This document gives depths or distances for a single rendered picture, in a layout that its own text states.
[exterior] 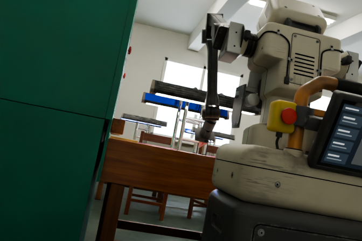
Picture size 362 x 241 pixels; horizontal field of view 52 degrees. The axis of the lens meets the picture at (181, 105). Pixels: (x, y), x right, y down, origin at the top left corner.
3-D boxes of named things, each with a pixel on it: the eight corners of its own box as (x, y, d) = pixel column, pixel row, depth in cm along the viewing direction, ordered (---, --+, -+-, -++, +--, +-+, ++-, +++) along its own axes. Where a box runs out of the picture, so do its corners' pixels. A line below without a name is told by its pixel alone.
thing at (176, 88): (261, 115, 202) (263, 102, 203) (150, 91, 192) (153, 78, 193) (255, 115, 210) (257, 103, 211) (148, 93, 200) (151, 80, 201)
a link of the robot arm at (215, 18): (203, 9, 177) (224, 10, 177) (201, 37, 182) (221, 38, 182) (215, 24, 135) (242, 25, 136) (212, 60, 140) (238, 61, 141)
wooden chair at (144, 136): (122, 214, 386) (139, 129, 397) (125, 207, 430) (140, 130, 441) (164, 221, 389) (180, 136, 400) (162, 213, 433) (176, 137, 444)
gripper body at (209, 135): (194, 129, 189) (198, 119, 184) (213, 133, 190) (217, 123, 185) (194, 139, 184) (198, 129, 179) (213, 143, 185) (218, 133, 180)
